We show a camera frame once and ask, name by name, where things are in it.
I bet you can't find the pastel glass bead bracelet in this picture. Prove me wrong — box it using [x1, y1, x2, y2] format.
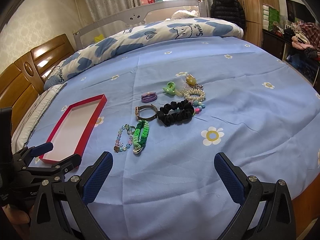
[113, 123, 136, 153]

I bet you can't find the green braided bracelet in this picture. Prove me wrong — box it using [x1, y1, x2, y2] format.
[132, 119, 150, 155]

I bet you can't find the brown strap wrist watch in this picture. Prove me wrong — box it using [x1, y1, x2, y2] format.
[135, 104, 158, 121]

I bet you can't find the purple hair tie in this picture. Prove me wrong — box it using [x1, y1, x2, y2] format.
[140, 91, 158, 104]

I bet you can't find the colourful plastic bead bracelet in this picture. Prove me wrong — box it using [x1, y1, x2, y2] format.
[190, 100, 206, 115]

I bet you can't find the black scrunchie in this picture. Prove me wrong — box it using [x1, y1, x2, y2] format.
[157, 99, 195, 127]

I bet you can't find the white pearl bracelet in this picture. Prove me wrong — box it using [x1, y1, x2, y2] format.
[183, 87, 207, 103]

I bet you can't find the green bow hair tie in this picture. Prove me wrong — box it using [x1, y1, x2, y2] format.
[162, 81, 177, 95]

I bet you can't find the yellow hair claw clip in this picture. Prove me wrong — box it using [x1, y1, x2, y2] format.
[186, 74, 197, 87]

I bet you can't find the left hand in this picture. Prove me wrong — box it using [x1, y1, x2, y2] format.
[2, 205, 30, 225]

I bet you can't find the white striped pillow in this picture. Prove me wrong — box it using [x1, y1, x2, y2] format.
[11, 83, 67, 154]

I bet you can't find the red rimmed white tray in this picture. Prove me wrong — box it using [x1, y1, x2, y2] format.
[40, 94, 107, 164]

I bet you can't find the wooden headboard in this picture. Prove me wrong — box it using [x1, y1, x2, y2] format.
[0, 34, 75, 132]

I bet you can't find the blue floral bed sheet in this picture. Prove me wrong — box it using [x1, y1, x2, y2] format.
[28, 37, 319, 239]

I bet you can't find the dark metal hair ornament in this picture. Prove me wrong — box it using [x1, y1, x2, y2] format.
[194, 83, 203, 90]

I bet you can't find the clear hair comb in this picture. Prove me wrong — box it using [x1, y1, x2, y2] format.
[175, 78, 190, 98]

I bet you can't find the pile of clothes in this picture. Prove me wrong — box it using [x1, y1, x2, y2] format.
[284, 21, 319, 61]

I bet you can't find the blue white patterned duvet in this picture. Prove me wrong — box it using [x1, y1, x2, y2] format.
[43, 17, 244, 90]

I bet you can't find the green white boxes stack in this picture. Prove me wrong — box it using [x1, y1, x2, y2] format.
[263, 4, 280, 31]

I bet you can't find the black television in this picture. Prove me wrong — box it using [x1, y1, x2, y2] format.
[286, 0, 316, 23]

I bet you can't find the black puffer jacket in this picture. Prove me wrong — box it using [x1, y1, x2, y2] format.
[210, 0, 246, 30]

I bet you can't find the wooden wardrobe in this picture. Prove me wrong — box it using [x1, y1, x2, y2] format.
[238, 0, 280, 46]

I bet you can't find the grey bed guard rail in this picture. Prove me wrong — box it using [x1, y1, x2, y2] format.
[73, 0, 208, 50]

